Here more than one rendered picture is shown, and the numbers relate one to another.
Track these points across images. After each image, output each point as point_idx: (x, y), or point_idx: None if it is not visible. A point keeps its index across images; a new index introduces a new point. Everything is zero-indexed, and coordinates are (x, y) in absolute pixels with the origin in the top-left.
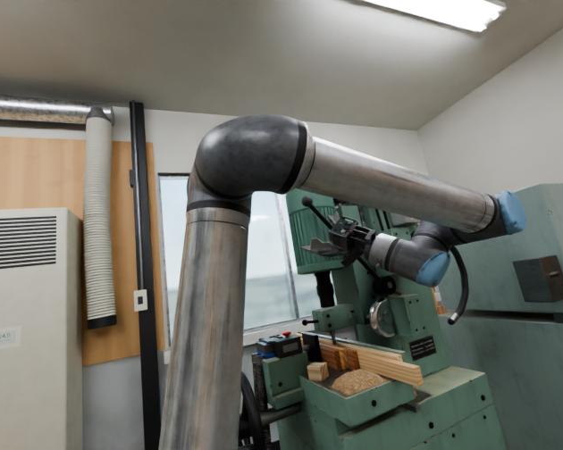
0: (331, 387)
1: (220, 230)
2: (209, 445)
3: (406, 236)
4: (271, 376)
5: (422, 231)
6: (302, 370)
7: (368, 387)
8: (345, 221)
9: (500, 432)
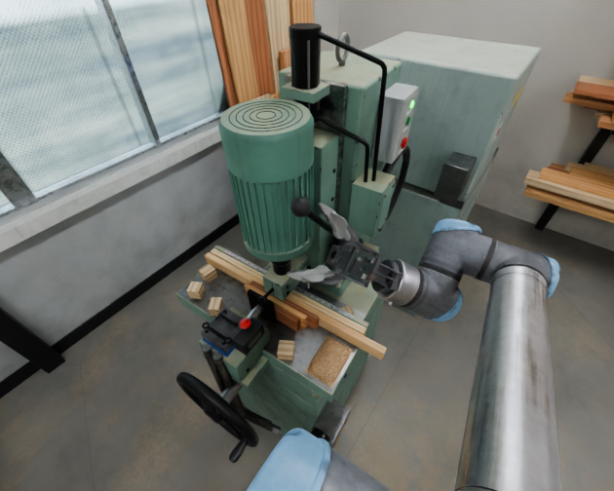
0: (309, 374)
1: None
2: None
3: (391, 190)
4: (240, 372)
5: (446, 267)
6: (264, 344)
7: (343, 368)
8: (364, 254)
9: None
